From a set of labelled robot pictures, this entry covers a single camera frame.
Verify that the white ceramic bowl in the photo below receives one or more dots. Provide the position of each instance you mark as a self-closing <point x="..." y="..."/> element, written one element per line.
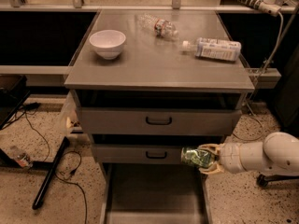
<point x="108" y="44"/>

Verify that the water bottle on floor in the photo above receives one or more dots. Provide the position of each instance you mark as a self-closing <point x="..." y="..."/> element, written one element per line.
<point x="21" y="157"/>

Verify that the grey drawer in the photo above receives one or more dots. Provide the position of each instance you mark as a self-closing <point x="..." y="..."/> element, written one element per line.
<point x="137" y="154"/>
<point x="154" y="194"/>
<point x="157" y="121"/>

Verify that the clear plastic water bottle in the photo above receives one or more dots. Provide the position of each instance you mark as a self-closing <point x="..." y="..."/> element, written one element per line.
<point x="153" y="25"/>

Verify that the grey drawer cabinet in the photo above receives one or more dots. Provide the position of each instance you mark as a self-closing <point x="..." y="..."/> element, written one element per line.
<point x="152" y="73"/>

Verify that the black office chair base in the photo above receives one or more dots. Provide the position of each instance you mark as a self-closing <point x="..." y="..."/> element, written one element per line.
<point x="262" y="180"/>

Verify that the black box at left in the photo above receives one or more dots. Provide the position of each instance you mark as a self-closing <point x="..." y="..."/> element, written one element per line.
<point x="13" y="93"/>

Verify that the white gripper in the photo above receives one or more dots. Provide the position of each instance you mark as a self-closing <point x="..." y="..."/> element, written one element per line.
<point x="231" y="157"/>

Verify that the black table leg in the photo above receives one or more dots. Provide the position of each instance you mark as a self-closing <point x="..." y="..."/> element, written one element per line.
<point x="50" y="174"/>

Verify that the green crushed can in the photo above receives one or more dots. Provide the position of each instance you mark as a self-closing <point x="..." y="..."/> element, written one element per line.
<point x="199" y="157"/>

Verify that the grey bottom drawer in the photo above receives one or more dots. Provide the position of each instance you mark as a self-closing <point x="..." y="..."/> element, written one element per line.
<point x="154" y="194"/>

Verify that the clear plastic bag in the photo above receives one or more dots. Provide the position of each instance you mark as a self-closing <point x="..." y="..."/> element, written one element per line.
<point x="67" y="122"/>

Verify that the white labelled plastic bottle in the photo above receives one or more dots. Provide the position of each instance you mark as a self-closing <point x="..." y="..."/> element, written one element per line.
<point x="211" y="48"/>

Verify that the grey top drawer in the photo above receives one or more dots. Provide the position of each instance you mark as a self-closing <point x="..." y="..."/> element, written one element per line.
<point x="157" y="121"/>

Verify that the grey middle drawer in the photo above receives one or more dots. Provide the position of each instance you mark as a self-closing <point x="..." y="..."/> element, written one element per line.
<point x="137" y="154"/>

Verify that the white power strip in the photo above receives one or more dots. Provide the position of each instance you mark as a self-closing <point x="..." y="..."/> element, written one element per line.
<point x="266" y="6"/>

